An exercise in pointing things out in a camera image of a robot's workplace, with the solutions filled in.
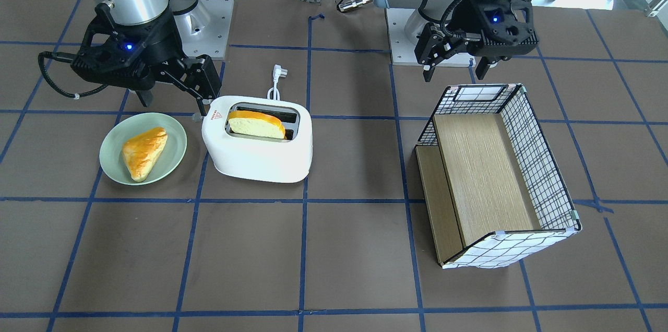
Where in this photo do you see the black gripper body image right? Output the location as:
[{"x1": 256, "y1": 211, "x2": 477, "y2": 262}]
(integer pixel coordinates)
[{"x1": 414, "y1": 0, "x2": 539, "y2": 66}]

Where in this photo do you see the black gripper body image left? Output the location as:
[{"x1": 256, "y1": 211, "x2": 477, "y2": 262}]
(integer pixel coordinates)
[{"x1": 70, "y1": 3, "x2": 221, "y2": 100}]

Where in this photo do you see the light green plate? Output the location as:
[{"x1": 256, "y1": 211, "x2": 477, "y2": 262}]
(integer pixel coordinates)
[{"x1": 99, "y1": 112, "x2": 187, "y2": 185}]

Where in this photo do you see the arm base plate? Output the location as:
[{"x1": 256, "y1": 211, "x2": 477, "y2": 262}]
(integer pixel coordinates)
[
  {"x1": 175, "y1": 0, "x2": 234, "y2": 61},
  {"x1": 385, "y1": 7, "x2": 475, "y2": 67}
]

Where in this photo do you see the silver metal cylinder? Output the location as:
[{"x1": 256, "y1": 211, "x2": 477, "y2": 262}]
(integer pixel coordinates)
[{"x1": 337, "y1": 0, "x2": 374, "y2": 13}]

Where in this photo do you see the white toaster power cable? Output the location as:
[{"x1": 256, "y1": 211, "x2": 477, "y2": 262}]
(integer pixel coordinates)
[{"x1": 267, "y1": 64, "x2": 287, "y2": 101}]

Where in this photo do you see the bread slice in toaster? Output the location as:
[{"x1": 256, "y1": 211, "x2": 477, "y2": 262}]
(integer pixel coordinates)
[{"x1": 227, "y1": 110, "x2": 285, "y2": 139}]

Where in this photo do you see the wooden board in box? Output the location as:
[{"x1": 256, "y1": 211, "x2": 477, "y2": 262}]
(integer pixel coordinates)
[{"x1": 415, "y1": 114, "x2": 541, "y2": 269}]

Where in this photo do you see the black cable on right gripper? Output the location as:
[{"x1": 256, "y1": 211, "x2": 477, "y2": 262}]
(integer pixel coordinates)
[{"x1": 38, "y1": 51, "x2": 109, "y2": 100}]

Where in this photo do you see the white toaster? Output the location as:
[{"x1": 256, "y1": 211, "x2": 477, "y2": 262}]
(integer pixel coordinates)
[{"x1": 202, "y1": 95, "x2": 313, "y2": 184}]

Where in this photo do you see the triangular golden pastry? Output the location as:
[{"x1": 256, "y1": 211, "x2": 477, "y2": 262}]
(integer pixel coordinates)
[{"x1": 122, "y1": 127, "x2": 169, "y2": 182}]

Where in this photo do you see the checkered fabric storage box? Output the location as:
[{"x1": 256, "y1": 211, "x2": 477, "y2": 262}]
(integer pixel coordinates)
[{"x1": 415, "y1": 84, "x2": 582, "y2": 269}]

